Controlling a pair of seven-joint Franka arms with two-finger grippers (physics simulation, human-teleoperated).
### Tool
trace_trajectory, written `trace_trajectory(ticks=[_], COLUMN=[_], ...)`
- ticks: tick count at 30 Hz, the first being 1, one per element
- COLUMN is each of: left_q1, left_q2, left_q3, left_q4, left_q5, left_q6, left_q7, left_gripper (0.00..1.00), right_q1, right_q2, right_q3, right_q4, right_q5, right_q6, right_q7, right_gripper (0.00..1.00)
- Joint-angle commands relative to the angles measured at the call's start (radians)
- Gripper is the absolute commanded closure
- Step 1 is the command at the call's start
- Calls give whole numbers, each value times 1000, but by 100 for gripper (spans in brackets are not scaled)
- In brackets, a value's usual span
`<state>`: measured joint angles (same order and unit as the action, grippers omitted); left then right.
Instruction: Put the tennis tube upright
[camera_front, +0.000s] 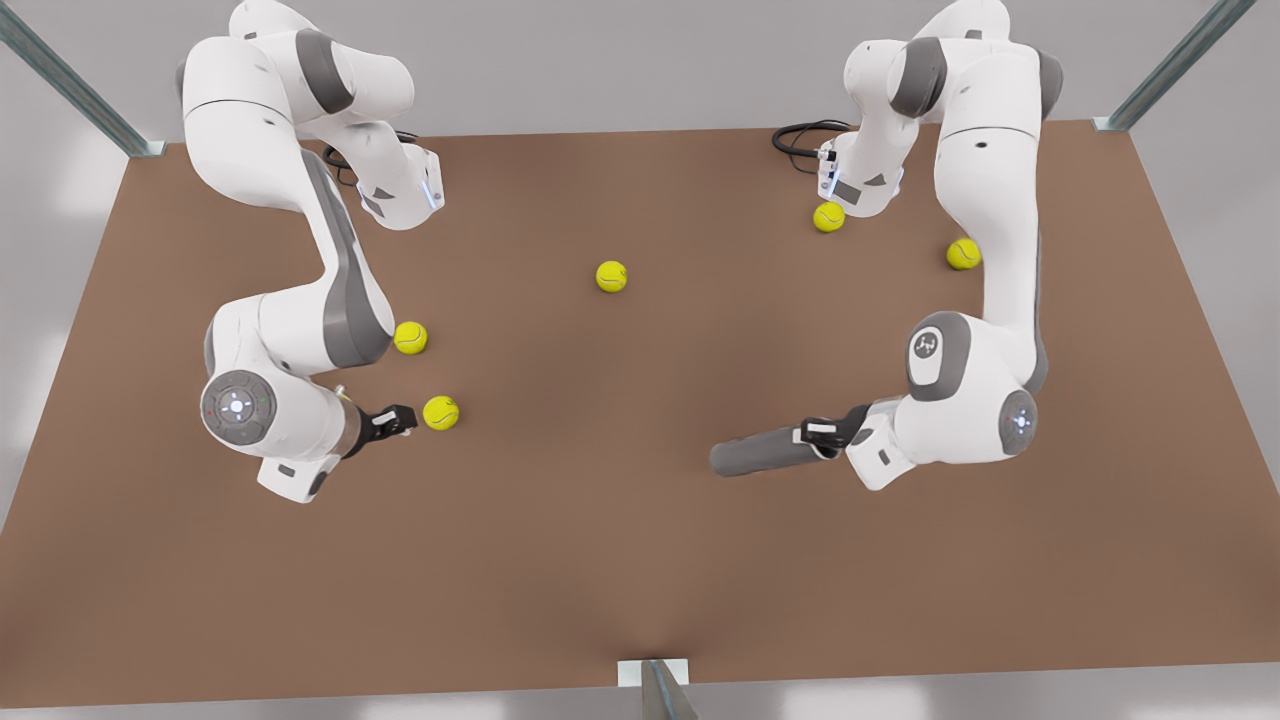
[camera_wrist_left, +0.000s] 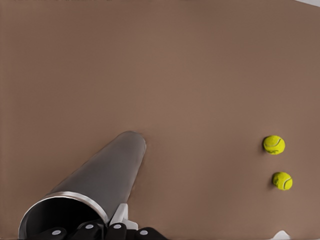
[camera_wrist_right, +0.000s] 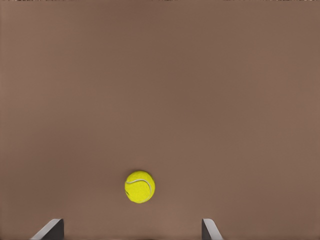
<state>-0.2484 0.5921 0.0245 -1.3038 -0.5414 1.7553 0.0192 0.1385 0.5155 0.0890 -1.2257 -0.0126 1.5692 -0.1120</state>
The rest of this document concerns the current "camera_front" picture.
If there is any grey tennis tube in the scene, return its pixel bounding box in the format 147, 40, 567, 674
709, 426, 839, 478

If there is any black cable loop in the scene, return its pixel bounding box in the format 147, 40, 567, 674
321, 129, 422, 188
771, 119, 854, 177

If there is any silver frame post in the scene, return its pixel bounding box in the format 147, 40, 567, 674
0, 0, 167, 159
1092, 0, 1257, 133
617, 658, 700, 720

